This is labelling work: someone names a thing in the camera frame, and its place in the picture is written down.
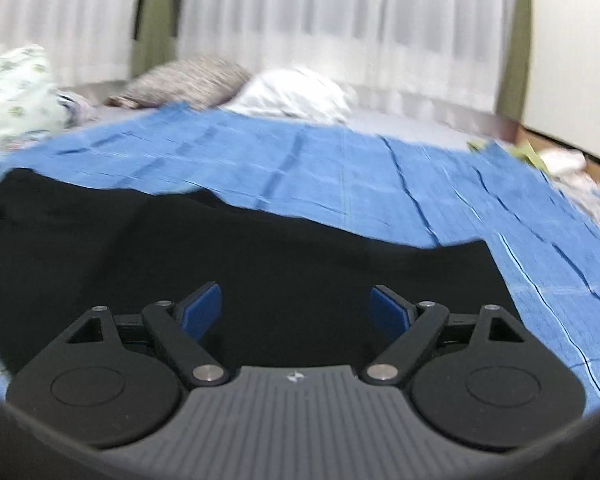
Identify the blue checked blanket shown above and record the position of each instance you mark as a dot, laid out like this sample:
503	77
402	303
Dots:
364	180

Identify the white pillow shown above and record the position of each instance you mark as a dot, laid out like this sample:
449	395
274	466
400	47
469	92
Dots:
295	94

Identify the black pants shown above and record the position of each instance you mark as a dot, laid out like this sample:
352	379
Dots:
295	292

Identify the white cloth pile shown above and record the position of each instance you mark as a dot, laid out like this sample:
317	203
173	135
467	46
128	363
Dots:
558	161

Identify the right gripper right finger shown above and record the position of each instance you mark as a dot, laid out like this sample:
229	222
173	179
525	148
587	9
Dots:
482	380

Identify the white floral quilt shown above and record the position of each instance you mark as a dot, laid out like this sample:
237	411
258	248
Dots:
28	95

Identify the green cloth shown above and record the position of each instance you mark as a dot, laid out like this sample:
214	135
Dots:
522	151

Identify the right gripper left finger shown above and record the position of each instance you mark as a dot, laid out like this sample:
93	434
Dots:
110	380

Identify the white sheer curtain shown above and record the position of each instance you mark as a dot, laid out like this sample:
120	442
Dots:
452	51

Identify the green curtain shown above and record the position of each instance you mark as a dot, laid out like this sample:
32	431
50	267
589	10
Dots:
156	22

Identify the grey patterned pillow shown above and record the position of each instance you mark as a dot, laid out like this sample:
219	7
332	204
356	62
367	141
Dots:
202	82

